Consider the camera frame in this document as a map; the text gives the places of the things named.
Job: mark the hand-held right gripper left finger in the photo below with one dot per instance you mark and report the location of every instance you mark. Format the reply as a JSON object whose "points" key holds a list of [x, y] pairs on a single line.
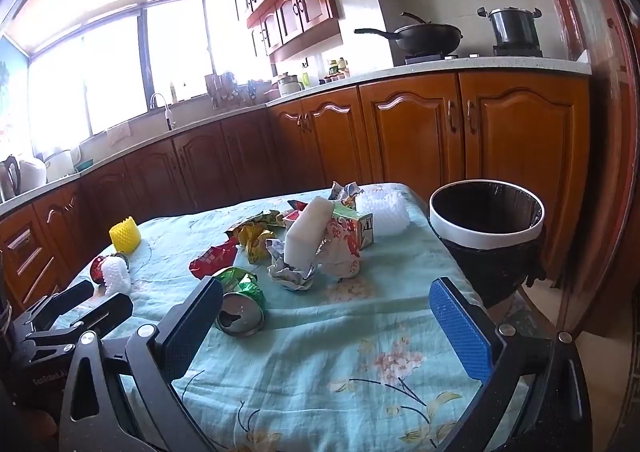
{"points": [[195, 324]]}

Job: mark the white speckled countertop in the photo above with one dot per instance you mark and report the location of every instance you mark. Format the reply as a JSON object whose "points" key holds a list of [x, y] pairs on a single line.
{"points": [[450, 68]]}

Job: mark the small white foam fruit net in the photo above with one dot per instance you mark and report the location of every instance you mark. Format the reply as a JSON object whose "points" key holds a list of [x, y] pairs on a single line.
{"points": [[116, 274]]}

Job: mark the white lidded jar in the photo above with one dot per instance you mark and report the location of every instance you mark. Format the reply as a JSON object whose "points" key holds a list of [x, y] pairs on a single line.
{"points": [[289, 86]]}

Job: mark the steel stock pot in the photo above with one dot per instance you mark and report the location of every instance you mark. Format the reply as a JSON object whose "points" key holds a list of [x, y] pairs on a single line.
{"points": [[510, 27]]}

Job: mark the gas stove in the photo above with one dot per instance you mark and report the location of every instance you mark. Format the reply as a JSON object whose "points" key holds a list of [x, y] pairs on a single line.
{"points": [[517, 52]]}

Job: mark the white rimmed trash bin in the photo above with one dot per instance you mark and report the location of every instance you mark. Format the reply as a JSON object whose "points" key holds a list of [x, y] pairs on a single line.
{"points": [[480, 239]]}

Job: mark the small red wrapper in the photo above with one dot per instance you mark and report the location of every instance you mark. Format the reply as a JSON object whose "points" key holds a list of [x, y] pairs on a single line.
{"points": [[296, 207]]}

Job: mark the white foam block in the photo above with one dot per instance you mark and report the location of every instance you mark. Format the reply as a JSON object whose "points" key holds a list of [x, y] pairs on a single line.
{"points": [[307, 232]]}

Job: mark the red snack wrapper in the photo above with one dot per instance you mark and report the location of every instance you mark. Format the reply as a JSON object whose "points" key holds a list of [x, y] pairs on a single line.
{"points": [[210, 259]]}

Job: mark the wooden lower cabinets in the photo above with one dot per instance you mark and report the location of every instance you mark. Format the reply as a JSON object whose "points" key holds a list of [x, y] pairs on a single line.
{"points": [[410, 132]]}

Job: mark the chrome faucet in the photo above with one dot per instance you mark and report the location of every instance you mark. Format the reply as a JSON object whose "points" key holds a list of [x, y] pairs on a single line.
{"points": [[167, 117]]}

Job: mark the steel kettle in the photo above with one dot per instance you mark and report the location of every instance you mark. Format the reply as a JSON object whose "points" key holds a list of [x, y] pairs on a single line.
{"points": [[7, 179]]}

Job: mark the white rag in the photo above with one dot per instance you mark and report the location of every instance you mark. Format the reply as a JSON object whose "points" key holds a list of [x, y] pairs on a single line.
{"points": [[117, 131]]}

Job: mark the black wok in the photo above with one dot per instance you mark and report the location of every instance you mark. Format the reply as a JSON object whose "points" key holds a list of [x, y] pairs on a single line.
{"points": [[425, 37]]}

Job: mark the crumpled silver paper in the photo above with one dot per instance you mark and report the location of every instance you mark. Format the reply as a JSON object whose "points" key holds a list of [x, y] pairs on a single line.
{"points": [[290, 277]]}

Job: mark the white pot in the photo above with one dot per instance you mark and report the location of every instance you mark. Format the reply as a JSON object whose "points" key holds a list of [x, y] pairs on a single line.
{"points": [[61, 164]]}

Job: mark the group of condiment bottles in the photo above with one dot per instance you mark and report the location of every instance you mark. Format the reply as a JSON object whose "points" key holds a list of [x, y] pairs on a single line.
{"points": [[335, 72]]}

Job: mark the yellow snack bag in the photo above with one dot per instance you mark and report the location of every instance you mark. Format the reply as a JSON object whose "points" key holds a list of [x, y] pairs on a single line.
{"points": [[252, 237]]}

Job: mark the wooden door frame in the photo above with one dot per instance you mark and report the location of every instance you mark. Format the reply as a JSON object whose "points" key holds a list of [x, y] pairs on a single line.
{"points": [[575, 32]]}

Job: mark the white rice cooker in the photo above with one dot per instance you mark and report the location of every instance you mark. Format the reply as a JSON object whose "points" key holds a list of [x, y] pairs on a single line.
{"points": [[32, 174]]}

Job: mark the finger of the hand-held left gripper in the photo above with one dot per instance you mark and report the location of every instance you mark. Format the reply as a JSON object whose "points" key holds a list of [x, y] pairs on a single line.
{"points": [[100, 314], [65, 299]]}

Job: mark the yellow foam fruit net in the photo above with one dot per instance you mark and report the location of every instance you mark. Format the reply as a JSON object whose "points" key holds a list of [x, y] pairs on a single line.
{"points": [[124, 234]]}

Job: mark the dish rack with utensils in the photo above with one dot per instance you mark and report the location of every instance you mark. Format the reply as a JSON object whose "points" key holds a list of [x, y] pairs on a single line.
{"points": [[225, 88]]}

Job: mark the kitchen window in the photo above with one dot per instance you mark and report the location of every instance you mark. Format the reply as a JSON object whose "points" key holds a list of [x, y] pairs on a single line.
{"points": [[115, 72]]}

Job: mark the crushed green drink can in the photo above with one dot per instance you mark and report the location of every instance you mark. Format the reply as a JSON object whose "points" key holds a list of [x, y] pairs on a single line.
{"points": [[240, 317]]}

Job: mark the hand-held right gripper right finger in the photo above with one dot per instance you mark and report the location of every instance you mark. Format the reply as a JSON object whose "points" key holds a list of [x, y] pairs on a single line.
{"points": [[460, 327]]}

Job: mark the crumpled foil wrapper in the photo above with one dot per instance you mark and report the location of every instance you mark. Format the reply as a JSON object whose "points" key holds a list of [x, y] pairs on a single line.
{"points": [[345, 192]]}

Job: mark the green drink carton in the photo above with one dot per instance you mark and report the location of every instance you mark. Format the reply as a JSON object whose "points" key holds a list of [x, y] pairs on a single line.
{"points": [[364, 227]]}

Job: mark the light blue floral tablecloth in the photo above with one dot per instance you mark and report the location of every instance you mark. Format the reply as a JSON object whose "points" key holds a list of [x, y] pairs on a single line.
{"points": [[325, 337]]}

